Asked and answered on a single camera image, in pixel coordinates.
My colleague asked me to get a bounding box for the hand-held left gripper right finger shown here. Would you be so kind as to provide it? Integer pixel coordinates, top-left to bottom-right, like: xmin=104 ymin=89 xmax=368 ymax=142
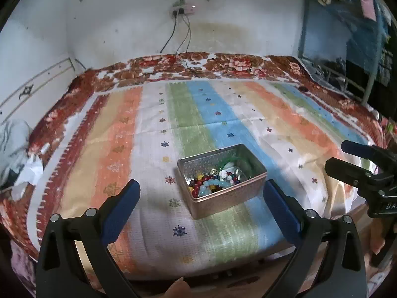
xmin=264 ymin=179 xmax=368 ymax=298

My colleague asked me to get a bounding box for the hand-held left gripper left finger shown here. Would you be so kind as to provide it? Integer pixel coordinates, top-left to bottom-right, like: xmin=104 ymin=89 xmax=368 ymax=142
xmin=36 ymin=179 xmax=141 ymax=298

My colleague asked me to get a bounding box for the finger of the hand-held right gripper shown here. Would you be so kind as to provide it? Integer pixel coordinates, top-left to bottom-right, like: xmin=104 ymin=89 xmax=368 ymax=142
xmin=325 ymin=157 xmax=383 ymax=193
xmin=341 ymin=140 xmax=397 ymax=170

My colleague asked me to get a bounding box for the silver metal tin box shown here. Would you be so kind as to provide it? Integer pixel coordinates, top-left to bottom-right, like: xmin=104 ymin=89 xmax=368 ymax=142
xmin=177 ymin=144 xmax=268 ymax=220

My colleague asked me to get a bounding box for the green jade bangle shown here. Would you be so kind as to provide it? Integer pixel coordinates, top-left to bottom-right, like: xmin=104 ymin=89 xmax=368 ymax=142
xmin=221 ymin=153 xmax=249 ymax=171

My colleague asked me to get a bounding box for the light blue bead bracelet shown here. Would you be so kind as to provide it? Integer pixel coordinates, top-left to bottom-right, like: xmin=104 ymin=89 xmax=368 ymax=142
xmin=198 ymin=178 xmax=234 ymax=198

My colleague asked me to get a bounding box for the red bead bracelet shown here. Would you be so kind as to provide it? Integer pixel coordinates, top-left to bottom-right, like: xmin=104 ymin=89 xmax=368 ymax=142
xmin=187 ymin=176 xmax=224 ymax=195

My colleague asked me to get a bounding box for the person's left hand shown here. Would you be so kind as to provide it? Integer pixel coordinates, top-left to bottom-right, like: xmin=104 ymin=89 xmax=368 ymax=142
xmin=167 ymin=277 xmax=190 ymax=298

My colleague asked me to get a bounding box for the white crumpled paper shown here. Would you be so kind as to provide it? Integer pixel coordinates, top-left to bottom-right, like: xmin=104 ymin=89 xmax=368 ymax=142
xmin=14 ymin=154 xmax=44 ymax=187

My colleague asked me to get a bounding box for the striped colourful blanket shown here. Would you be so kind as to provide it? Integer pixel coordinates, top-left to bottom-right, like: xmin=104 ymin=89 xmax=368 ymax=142
xmin=26 ymin=79 xmax=383 ymax=284

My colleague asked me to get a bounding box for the pink crumpled cloth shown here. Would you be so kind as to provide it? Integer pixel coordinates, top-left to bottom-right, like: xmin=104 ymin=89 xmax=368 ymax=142
xmin=9 ymin=245 xmax=35 ymax=288

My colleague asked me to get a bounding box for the grey crumpled cloth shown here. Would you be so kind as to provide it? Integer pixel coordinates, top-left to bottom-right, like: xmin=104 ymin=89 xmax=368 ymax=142
xmin=0 ymin=119 xmax=33 ymax=190

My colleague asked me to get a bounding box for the white headboard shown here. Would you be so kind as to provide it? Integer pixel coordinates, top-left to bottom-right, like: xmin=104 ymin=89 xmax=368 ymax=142
xmin=0 ymin=57 xmax=77 ymax=116

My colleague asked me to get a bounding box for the red floral bedsheet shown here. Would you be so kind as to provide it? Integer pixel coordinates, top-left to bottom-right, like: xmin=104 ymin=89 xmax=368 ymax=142
xmin=0 ymin=51 xmax=397 ymax=257

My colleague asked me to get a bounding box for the black power cable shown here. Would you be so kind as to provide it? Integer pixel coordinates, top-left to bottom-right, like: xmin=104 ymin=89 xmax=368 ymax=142
xmin=159 ymin=15 xmax=178 ymax=53

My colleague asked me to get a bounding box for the thin grey cable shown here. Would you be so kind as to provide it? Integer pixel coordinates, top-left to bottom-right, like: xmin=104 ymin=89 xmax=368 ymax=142
xmin=176 ymin=14 xmax=224 ymax=75

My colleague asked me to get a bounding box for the white wall socket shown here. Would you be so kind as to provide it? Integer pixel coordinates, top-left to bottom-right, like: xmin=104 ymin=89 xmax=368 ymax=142
xmin=169 ymin=1 xmax=197 ymax=16

